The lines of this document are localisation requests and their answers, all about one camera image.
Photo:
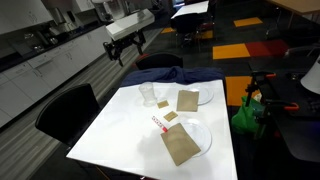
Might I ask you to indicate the white lampshade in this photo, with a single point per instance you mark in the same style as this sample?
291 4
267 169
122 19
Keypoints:
313 78

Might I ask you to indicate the blue denim cloth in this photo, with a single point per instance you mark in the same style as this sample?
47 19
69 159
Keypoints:
173 75

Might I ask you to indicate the white background table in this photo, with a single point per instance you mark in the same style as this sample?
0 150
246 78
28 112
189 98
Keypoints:
191 8

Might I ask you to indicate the green bag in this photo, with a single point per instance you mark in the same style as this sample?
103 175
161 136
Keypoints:
245 118

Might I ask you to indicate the black background chair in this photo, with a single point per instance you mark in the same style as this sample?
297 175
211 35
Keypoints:
186 25

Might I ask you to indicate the wooden table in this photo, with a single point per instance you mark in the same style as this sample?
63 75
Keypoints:
296 5

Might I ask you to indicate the white kitchen base cabinets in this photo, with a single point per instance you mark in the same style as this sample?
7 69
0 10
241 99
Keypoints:
50 73

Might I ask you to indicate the brown paper napkin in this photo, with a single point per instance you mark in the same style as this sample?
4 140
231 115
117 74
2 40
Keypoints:
187 100
180 145

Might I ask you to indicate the small brown paper packet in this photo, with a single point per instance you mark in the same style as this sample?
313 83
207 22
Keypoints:
170 116
163 104

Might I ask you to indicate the clear plastic measuring cup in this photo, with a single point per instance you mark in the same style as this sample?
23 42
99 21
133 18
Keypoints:
147 95

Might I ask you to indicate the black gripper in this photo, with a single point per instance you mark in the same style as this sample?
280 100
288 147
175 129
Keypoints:
126 40

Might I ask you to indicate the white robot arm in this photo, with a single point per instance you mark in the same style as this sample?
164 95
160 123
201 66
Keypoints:
130 23

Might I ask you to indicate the white wall cabinets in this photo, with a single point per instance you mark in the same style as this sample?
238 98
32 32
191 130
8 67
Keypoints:
20 13

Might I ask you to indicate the black side table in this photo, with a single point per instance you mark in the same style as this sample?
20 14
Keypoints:
296 133

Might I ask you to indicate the grey marker with red dots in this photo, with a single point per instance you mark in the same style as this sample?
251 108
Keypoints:
159 123

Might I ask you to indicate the clear plastic plate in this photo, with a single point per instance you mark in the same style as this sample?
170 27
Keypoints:
198 133
205 95

